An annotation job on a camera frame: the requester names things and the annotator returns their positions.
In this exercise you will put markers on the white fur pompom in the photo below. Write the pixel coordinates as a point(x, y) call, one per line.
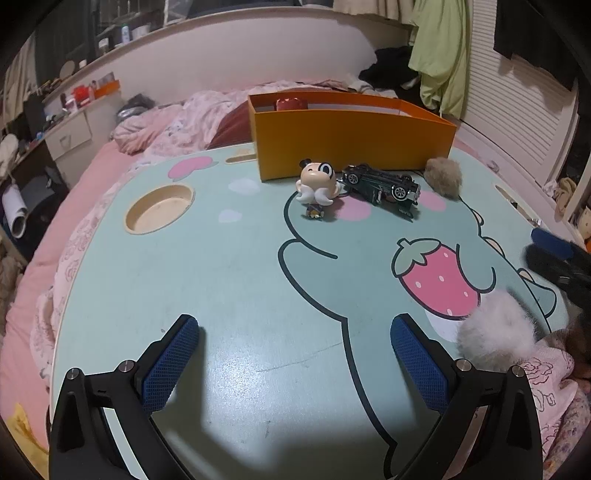
point(498, 334)

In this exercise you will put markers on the mustache cartoon figurine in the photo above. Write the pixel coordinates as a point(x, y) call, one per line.
point(317, 187)

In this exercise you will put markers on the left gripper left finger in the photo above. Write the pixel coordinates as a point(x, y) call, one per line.
point(82, 445)

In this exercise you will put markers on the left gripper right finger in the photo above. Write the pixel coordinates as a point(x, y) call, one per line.
point(508, 444)

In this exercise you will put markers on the dark red pillow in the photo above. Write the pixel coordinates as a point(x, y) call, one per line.
point(234, 129)

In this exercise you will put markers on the pink floral blanket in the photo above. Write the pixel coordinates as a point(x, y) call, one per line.
point(141, 140)

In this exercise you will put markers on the black clothes pile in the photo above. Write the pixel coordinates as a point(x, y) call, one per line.
point(391, 69)

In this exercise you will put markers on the red mahjong tile block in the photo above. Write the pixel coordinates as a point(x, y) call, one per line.
point(291, 103)

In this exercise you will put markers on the brown fur pompom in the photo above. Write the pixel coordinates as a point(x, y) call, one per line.
point(444, 175)

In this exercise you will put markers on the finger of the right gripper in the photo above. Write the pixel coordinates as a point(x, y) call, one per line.
point(553, 264)
point(552, 244)

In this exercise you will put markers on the white desk drawer unit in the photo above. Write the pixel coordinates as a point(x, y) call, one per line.
point(91, 124)

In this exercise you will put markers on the green hanging garment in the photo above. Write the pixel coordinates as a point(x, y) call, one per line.
point(440, 54)

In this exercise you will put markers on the green toy car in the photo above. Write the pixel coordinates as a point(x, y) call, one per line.
point(379, 186)

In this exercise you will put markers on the orange cardboard box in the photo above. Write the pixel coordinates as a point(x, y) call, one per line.
point(344, 129)

